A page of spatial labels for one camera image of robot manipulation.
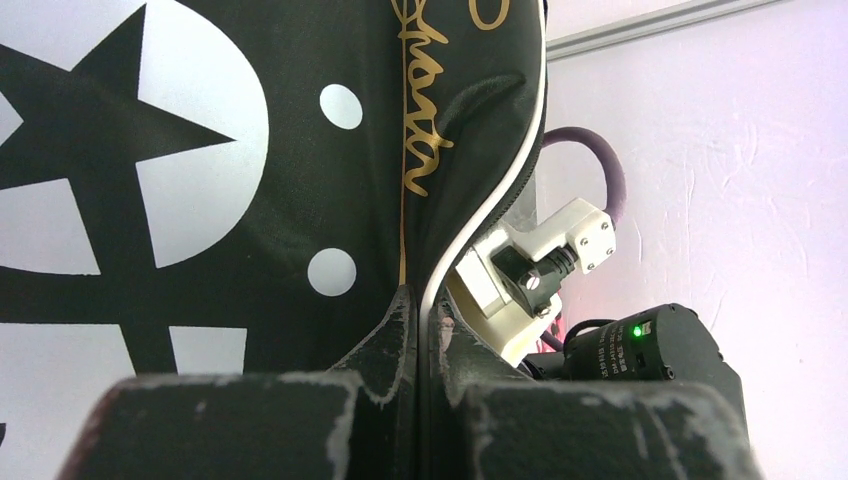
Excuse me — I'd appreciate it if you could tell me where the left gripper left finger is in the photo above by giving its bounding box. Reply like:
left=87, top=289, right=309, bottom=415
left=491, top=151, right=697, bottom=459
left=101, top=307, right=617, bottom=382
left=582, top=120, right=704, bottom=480
left=59, top=286, right=417, bottom=479

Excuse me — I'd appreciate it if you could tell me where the black SPORT racket bag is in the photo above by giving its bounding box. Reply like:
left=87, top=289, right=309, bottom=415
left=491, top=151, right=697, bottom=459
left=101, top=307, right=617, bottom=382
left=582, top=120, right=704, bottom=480
left=1, top=1, right=548, bottom=479

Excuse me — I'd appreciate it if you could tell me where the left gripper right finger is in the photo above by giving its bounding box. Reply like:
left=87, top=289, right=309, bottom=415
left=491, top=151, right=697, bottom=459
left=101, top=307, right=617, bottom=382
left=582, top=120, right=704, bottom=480
left=427, top=293, right=763, bottom=479

